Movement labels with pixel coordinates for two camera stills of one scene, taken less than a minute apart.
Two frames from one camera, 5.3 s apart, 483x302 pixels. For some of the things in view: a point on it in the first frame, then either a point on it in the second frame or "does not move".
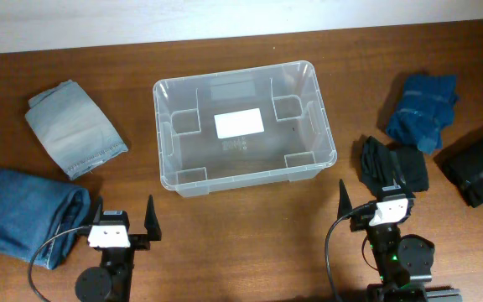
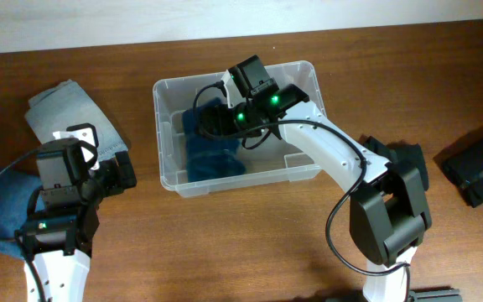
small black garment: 376,168 does not move
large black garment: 477,165 does not move
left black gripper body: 138,241 → 111,176
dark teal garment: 425,110 → 210,158
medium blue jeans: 27,217 does not move
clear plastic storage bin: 236,129 does not move
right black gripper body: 362,221 → 241,120
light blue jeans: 79,136 does not move
